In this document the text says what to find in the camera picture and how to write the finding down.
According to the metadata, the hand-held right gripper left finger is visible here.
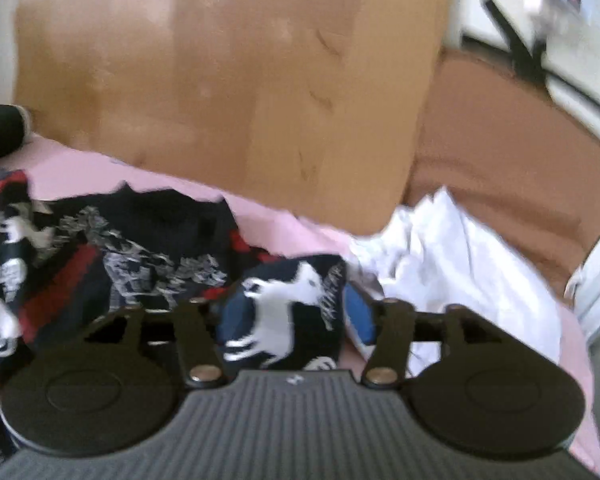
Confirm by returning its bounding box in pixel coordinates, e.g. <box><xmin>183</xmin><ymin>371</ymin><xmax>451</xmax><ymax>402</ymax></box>
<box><xmin>82</xmin><ymin>286</ymin><xmax>254</xmax><ymax>391</ymax></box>

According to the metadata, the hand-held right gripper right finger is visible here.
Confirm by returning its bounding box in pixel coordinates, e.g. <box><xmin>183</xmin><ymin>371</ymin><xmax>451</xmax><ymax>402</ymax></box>
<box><xmin>343</xmin><ymin>284</ymin><xmax>489</xmax><ymax>391</ymax></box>

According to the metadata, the black red deer-pattern sweater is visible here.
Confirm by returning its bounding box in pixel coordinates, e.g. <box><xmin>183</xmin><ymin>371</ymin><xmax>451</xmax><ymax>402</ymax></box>
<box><xmin>0</xmin><ymin>170</ymin><xmax>351</xmax><ymax>467</ymax></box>

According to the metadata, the white garment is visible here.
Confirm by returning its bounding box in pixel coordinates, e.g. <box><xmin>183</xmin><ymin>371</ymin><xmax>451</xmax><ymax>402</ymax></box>
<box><xmin>350</xmin><ymin>187</ymin><xmax>563</xmax><ymax>376</ymax></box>

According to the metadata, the brown cushion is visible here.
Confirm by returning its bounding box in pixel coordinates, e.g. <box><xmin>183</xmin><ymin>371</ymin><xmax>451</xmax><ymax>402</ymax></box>
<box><xmin>402</xmin><ymin>47</ymin><xmax>600</xmax><ymax>303</ymax></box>

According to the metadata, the pink printed blanket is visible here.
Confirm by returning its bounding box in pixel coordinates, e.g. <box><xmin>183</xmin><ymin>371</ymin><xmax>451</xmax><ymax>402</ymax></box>
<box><xmin>0</xmin><ymin>132</ymin><xmax>600</xmax><ymax>473</ymax></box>

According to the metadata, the wood-pattern board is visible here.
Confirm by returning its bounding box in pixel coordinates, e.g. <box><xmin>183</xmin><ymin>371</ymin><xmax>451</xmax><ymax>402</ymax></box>
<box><xmin>12</xmin><ymin>0</ymin><xmax>458</xmax><ymax>236</ymax></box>

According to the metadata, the black sock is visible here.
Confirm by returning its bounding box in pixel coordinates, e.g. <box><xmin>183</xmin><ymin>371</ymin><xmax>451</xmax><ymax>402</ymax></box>
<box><xmin>0</xmin><ymin>104</ymin><xmax>34</xmax><ymax>171</ymax></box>

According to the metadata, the black tape cross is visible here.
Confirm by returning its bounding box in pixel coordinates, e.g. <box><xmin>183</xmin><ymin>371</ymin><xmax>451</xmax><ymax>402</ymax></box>
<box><xmin>460</xmin><ymin>0</ymin><xmax>600</xmax><ymax>121</ymax></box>

